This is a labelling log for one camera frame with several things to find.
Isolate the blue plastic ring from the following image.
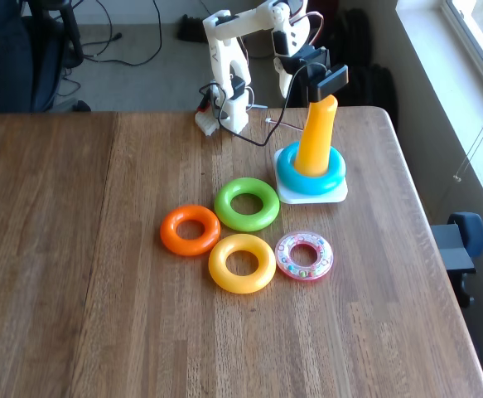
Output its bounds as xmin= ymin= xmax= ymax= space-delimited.
xmin=275 ymin=140 xmax=347 ymax=197

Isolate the black backpack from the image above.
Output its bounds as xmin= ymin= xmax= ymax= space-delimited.
xmin=286 ymin=7 xmax=400 ymax=129

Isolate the black power strip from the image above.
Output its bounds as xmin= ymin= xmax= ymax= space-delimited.
xmin=176 ymin=13 xmax=209 ymax=43

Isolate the window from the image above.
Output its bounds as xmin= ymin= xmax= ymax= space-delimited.
xmin=437 ymin=0 xmax=483 ymax=90

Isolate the dark office chair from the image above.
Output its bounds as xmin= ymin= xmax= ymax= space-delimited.
xmin=0 ymin=0 xmax=92 ymax=114

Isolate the black camera box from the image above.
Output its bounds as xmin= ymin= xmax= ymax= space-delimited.
xmin=306 ymin=63 xmax=350 ymax=95

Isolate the black camera cable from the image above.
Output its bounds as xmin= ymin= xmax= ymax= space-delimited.
xmin=198 ymin=61 xmax=334 ymax=148

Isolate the yellow post with white base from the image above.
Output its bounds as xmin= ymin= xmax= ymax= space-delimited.
xmin=273 ymin=94 xmax=349 ymax=205

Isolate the loose red and white wire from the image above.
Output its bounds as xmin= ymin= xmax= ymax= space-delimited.
xmin=264 ymin=117 xmax=305 ymax=134

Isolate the green plastic ring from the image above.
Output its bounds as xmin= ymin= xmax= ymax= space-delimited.
xmin=213 ymin=177 xmax=282 ymax=233

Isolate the black floor cable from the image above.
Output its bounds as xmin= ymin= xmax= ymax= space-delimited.
xmin=65 ymin=0 xmax=164 ymax=68

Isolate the white blind cord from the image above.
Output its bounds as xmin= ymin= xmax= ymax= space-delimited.
xmin=452 ymin=93 xmax=483 ymax=184

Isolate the clear pink rattle ring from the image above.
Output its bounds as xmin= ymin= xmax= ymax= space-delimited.
xmin=273 ymin=231 xmax=335 ymax=284

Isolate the orange plastic ring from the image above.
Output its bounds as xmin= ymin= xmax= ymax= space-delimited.
xmin=159 ymin=204 xmax=222 ymax=258

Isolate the yellow plastic ring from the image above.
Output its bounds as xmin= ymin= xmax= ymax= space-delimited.
xmin=207 ymin=233 xmax=278 ymax=295

